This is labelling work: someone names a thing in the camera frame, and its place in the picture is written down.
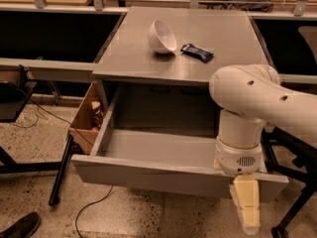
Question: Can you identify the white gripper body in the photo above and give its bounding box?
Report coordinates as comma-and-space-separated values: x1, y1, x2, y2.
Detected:
215, 138, 263, 176

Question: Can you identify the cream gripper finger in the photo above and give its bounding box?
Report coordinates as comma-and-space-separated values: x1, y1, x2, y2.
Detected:
229, 175, 261, 235

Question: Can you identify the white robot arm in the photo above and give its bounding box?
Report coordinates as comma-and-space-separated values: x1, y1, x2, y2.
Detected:
209, 64, 317, 238

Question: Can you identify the grey drawer cabinet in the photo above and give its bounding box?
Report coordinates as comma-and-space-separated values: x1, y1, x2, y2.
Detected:
93, 7, 268, 91

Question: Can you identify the dark blue snack packet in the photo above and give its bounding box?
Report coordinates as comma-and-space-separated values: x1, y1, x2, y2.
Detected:
180, 44, 213, 62

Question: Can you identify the black office chair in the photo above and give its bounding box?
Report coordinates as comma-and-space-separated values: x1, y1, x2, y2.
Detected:
259, 21, 317, 238

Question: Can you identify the white bowl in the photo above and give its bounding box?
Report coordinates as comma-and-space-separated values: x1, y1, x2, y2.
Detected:
148, 19, 177, 55

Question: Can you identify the brown bottle in box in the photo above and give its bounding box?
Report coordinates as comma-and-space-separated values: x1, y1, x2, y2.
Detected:
91, 101, 104, 131

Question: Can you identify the cardboard box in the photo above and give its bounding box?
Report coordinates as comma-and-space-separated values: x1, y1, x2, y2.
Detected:
69, 82, 108, 155

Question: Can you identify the black shoe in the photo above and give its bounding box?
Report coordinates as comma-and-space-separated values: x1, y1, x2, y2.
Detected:
0, 212, 41, 238

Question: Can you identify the black side table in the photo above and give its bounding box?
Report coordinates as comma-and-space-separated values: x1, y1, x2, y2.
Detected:
0, 64, 37, 123

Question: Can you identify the black cable on floor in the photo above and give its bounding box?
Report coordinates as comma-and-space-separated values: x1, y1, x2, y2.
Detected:
13, 86, 114, 238

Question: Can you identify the black table leg frame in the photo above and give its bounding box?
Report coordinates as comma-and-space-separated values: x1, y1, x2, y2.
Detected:
0, 136, 73, 206

